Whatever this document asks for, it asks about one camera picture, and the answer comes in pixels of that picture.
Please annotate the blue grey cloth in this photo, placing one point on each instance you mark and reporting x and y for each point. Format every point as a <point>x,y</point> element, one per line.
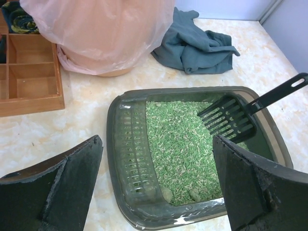
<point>188,48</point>

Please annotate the black litter scoop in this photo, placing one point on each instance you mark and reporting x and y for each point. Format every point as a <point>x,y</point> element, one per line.
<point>234,120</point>

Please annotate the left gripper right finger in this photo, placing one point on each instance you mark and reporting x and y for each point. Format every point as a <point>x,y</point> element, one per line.
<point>259,194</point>

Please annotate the black object middle compartment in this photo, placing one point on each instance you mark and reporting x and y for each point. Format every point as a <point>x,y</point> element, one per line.
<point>17,19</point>

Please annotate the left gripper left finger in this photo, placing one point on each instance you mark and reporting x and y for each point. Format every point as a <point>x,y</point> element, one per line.
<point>53,195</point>

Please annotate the green litter pellets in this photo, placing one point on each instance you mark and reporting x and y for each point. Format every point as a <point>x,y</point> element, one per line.
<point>181,150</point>

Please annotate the orange compartment tray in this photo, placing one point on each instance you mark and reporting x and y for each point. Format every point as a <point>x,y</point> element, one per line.
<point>30,79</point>

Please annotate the pink lined trash bin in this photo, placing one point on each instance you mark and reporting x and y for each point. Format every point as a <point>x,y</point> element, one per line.
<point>102,37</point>

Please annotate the grey litter clump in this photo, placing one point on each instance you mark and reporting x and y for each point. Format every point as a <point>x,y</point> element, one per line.
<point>167,194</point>
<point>194,194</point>

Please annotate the dark green litter box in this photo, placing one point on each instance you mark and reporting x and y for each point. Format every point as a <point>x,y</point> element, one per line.
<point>134,181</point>

